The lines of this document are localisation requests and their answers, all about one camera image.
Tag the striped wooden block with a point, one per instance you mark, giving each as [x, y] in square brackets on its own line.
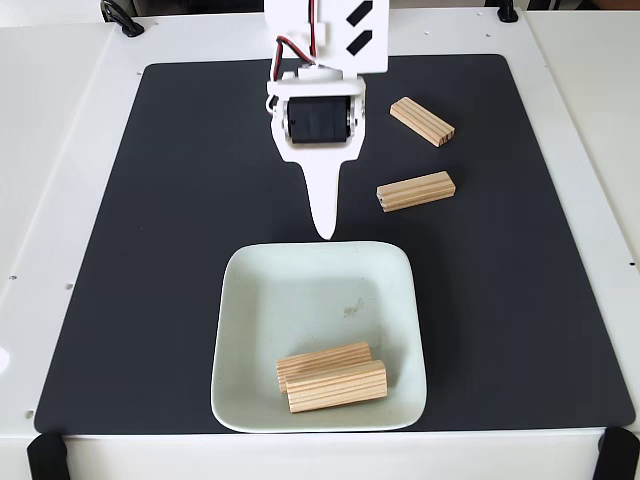
[420, 121]
[415, 191]
[335, 387]

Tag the wooden block with number mark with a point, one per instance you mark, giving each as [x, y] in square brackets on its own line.
[320, 357]

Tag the pale green square plate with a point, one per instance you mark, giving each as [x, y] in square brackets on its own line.
[300, 300]

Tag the black table mat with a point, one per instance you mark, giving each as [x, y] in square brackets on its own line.
[150, 250]

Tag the black clamp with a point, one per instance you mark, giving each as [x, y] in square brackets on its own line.
[507, 14]

